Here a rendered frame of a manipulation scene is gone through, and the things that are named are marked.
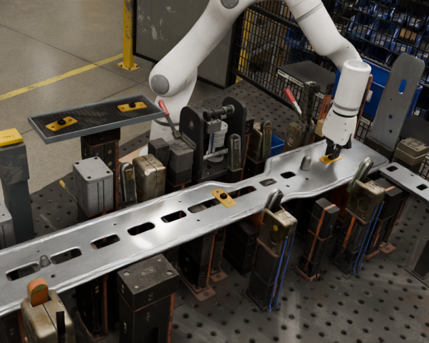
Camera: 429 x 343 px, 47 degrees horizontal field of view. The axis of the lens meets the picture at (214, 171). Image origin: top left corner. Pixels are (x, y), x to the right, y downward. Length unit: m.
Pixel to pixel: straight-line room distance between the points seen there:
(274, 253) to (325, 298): 0.32
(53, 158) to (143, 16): 1.67
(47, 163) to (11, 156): 1.98
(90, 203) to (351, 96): 0.84
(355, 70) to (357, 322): 0.76
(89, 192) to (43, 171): 2.00
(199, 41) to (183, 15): 2.54
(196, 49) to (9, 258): 0.87
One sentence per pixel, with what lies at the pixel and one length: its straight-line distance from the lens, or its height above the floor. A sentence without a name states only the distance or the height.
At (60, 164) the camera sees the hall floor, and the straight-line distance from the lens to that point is 3.36.
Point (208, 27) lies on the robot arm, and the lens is 1.63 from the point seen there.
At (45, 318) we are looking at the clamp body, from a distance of 1.05.
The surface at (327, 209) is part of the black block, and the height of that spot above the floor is 0.99.
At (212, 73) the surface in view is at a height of 0.24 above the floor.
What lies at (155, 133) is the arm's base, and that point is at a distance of 1.86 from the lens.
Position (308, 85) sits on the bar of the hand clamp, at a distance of 1.71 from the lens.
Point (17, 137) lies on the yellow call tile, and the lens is 1.39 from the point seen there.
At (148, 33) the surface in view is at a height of 0.39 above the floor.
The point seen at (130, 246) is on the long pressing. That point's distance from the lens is 1.26.
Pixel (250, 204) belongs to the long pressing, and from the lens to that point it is 1.43.
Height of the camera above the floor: 1.87
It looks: 34 degrees down
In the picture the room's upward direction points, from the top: 8 degrees clockwise
